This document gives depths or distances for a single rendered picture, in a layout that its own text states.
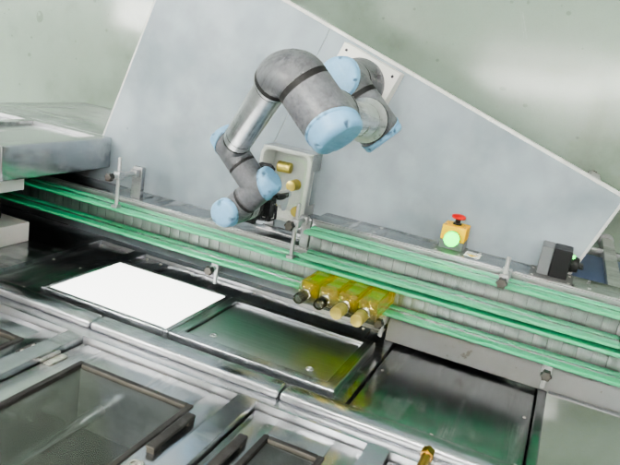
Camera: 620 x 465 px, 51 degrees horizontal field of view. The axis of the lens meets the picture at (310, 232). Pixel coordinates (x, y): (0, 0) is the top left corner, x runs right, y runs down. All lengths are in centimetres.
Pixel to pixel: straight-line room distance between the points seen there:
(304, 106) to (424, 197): 76
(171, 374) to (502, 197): 103
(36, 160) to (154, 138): 41
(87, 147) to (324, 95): 124
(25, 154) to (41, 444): 105
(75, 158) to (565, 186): 155
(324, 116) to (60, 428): 82
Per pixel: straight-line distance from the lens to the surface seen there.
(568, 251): 186
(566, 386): 192
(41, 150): 222
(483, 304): 180
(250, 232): 205
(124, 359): 169
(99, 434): 143
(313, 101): 130
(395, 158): 197
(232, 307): 194
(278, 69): 134
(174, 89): 230
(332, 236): 186
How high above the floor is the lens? 265
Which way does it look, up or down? 65 degrees down
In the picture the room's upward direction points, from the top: 115 degrees counter-clockwise
